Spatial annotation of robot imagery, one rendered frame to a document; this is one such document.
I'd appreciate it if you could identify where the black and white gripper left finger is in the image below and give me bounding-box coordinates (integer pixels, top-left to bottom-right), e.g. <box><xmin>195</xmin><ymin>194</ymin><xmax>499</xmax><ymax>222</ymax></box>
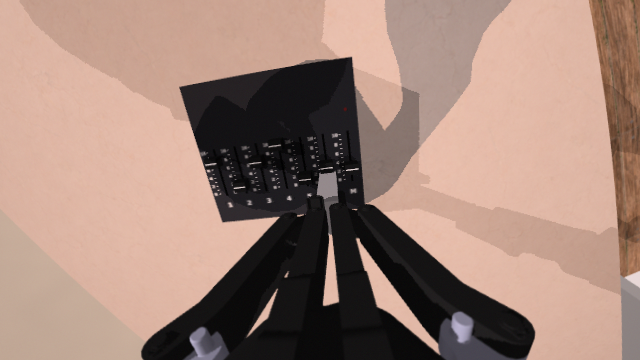
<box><xmin>141</xmin><ymin>173</ymin><xmax>331</xmax><ymax>360</ymax></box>

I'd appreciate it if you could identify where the black lighting desk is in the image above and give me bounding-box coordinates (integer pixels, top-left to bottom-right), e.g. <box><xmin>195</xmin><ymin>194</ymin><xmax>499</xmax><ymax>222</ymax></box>
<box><xmin>179</xmin><ymin>57</ymin><xmax>365</xmax><ymax>223</ymax></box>

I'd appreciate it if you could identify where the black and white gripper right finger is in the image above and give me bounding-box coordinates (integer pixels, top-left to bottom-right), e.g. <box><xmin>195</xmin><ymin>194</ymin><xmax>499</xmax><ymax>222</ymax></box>
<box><xmin>327</xmin><ymin>171</ymin><xmax>535</xmax><ymax>360</ymax></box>

